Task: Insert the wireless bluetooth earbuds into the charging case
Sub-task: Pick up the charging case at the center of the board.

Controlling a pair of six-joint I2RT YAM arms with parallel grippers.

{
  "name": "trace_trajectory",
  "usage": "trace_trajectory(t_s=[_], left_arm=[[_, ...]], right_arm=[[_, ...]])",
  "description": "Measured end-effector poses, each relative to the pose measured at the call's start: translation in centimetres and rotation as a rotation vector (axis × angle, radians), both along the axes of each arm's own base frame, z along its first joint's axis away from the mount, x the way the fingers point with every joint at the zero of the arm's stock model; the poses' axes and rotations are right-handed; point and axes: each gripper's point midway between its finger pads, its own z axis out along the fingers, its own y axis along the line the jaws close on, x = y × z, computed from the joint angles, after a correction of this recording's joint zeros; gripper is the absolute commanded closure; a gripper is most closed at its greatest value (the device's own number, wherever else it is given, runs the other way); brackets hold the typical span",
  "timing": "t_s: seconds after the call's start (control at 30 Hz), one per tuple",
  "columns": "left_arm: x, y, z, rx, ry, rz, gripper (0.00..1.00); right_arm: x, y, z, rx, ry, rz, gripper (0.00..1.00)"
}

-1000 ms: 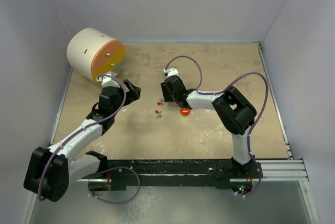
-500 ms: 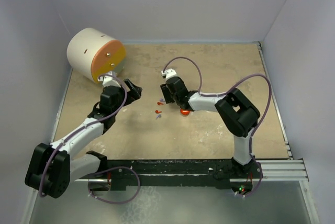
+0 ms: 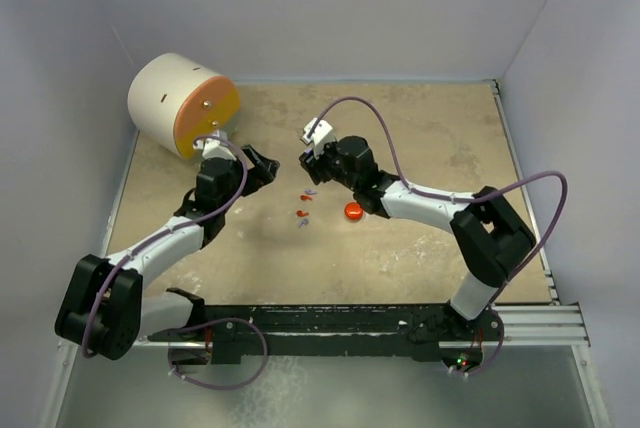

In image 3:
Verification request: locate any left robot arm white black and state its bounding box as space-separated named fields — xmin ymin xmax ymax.
xmin=54 ymin=145 xmax=280 ymax=360

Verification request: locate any round white drawer cabinet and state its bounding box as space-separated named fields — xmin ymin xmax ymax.
xmin=127 ymin=53 xmax=241 ymax=160

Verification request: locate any orange earbud charging case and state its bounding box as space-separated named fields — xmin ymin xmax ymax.
xmin=344 ymin=201 xmax=364 ymax=222

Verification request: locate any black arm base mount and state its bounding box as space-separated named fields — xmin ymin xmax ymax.
xmin=147 ymin=294 xmax=504 ymax=368

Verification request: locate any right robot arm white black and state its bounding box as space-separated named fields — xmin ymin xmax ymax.
xmin=299 ymin=135 xmax=536 ymax=339

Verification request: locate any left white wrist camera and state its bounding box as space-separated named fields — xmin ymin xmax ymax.
xmin=193 ymin=130 xmax=236 ymax=161

